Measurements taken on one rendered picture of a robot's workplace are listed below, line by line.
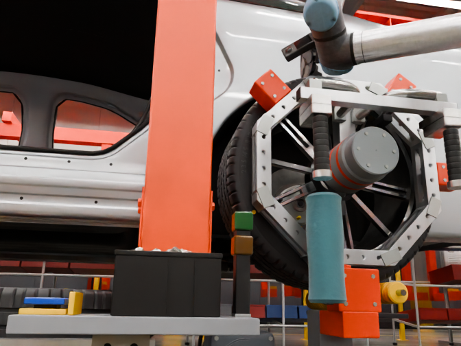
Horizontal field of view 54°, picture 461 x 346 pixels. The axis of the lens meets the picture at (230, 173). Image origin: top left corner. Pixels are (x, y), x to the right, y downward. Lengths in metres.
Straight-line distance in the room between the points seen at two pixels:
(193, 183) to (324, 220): 0.32
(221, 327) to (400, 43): 0.83
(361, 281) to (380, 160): 0.32
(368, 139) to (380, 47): 0.25
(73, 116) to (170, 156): 10.61
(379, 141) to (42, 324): 0.86
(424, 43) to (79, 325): 1.02
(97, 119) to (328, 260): 10.71
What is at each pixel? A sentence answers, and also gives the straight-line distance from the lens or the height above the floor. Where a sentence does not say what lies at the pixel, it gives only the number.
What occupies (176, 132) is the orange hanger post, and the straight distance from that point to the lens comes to 1.14.
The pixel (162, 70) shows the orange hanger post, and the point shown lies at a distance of 1.21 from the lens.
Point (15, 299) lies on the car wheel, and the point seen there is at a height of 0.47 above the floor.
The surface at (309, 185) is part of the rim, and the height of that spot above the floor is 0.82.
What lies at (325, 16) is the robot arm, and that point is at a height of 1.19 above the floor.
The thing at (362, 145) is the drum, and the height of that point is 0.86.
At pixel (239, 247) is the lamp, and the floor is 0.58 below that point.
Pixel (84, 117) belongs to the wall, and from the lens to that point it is 11.66.
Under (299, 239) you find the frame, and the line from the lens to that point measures 1.21.
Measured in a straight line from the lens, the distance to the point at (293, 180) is 1.85.
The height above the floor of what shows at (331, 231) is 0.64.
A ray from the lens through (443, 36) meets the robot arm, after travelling 1.28.
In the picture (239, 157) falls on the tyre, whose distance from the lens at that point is 1.31.
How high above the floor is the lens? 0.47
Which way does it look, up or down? 16 degrees up
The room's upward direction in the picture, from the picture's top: 1 degrees clockwise
